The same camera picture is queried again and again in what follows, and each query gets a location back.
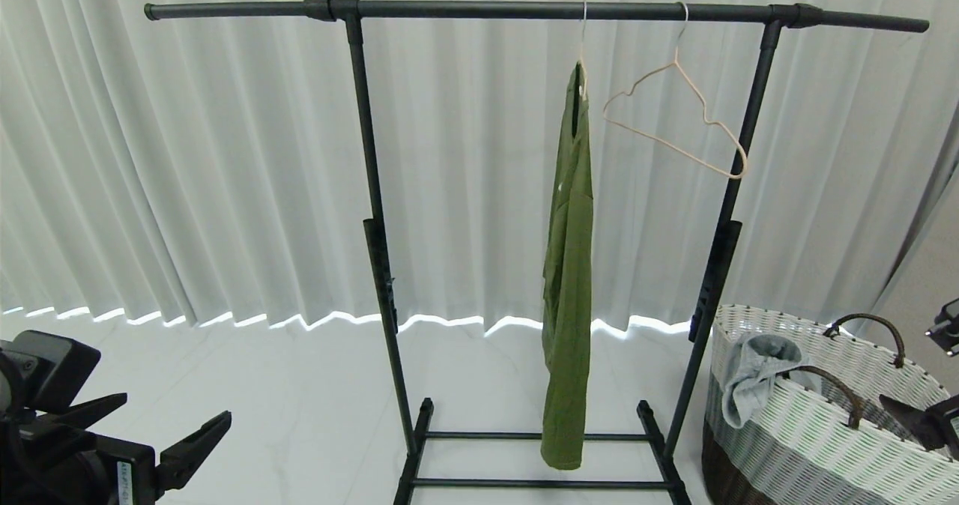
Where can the white curtain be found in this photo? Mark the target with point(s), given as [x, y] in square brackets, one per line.
[187, 153]

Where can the pale grey garment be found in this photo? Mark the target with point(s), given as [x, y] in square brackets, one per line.
[749, 385]

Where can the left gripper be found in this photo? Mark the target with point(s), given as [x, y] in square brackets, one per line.
[90, 475]

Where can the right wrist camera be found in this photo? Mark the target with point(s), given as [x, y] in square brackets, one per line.
[948, 333]

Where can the white laundry basket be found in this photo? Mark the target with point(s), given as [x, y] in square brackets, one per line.
[809, 445]

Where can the green printed shirt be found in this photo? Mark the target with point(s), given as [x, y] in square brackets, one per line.
[569, 265]

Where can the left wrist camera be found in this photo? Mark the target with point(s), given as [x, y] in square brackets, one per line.
[52, 363]

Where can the black clothes rack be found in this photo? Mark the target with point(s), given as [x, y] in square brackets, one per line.
[524, 10]

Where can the pink clothes hanger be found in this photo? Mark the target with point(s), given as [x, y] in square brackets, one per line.
[670, 150]
[584, 40]

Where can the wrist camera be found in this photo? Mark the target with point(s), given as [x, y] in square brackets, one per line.
[52, 363]
[948, 333]

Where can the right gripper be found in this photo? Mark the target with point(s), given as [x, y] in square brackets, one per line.
[950, 426]

